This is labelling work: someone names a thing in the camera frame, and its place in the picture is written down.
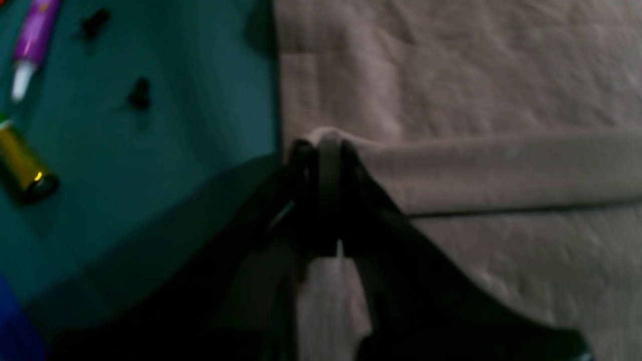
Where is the pinkish brown T-shirt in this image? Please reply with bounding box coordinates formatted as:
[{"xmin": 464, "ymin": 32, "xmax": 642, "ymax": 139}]
[{"xmin": 273, "ymin": 1, "xmax": 640, "ymax": 360}]

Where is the teal table cloth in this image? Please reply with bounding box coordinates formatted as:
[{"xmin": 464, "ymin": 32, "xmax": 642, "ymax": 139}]
[{"xmin": 1, "ymin": 1, "xmax": 281, "ymax": 342}]

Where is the small black screw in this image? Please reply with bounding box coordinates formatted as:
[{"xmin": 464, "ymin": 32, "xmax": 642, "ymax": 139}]
[
  {"xmin": 81, "ymin": 8, "xmax": 111, "ymax": 40},
  {"xmin": 127, "ymin": 76, "xmax": 151, "ymax": 111}
]

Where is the purple glue tube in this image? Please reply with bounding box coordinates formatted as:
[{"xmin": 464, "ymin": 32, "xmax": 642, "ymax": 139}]
[{"xmin": 10, "ymin": 1, "xmax": 62, "ymax": 103}]

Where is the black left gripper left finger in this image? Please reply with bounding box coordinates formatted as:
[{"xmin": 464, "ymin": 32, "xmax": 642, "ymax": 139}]
[{"xmin": 50, "ymin": 140, "xmax": 318, "ymax": 360}]

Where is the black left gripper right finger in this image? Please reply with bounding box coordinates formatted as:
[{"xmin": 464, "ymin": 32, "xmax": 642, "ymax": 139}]
[{"xmin": 340, "ymin": 141, "xmax": 595, "ymax": 360}]

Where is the yellow black battery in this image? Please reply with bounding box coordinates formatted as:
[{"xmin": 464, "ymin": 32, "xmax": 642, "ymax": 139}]
[{"xmin": 1, "ymin": 118, "xmax": 60, "ymax": 203}]

